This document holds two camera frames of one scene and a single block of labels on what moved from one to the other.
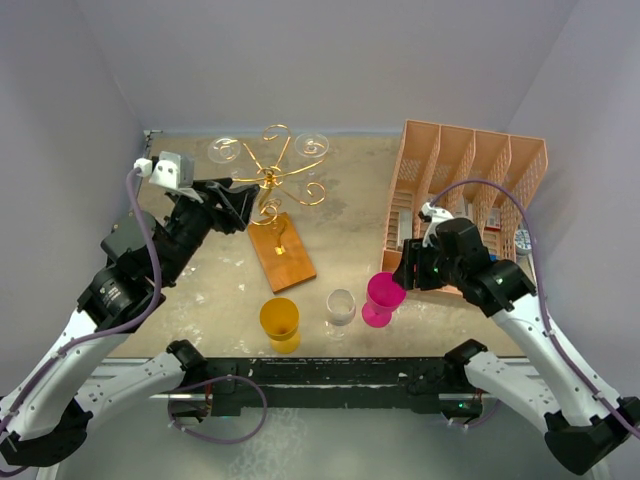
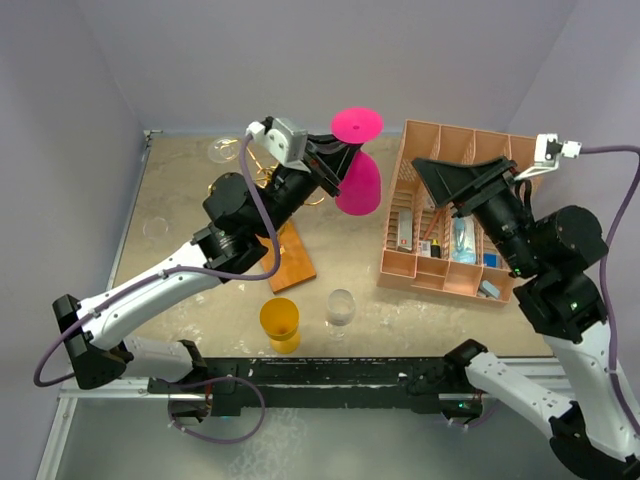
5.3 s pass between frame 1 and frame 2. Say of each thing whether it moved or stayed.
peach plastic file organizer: stayed
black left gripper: moved
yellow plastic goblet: stayed
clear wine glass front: stayed
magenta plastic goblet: moved
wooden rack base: stayed
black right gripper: moved
